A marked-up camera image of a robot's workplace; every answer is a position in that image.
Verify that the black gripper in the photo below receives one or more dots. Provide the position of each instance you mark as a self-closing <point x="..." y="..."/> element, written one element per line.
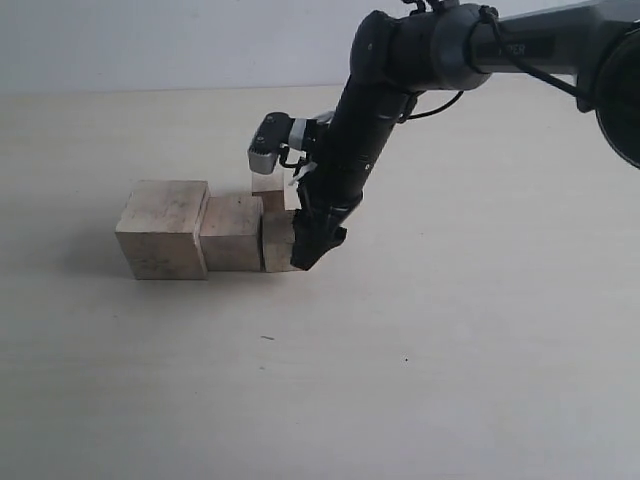
<point x="346" y="153"/>

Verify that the smallest wooden cube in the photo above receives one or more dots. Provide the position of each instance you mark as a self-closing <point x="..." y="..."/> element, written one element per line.
<point x="271" y="190"/>

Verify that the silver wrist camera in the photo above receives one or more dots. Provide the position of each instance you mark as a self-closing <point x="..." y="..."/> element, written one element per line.
<point x="269" y="146"/>

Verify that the second largest wooden cube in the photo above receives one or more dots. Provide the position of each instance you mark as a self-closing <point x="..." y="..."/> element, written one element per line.
<point x="230" y="234"/>

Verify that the third largest wooden cube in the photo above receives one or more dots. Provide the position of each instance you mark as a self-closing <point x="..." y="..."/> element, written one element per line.
<point x="278" y="238"/>

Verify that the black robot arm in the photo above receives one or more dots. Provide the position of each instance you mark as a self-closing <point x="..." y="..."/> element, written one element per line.
<point x="589" y="50"/>

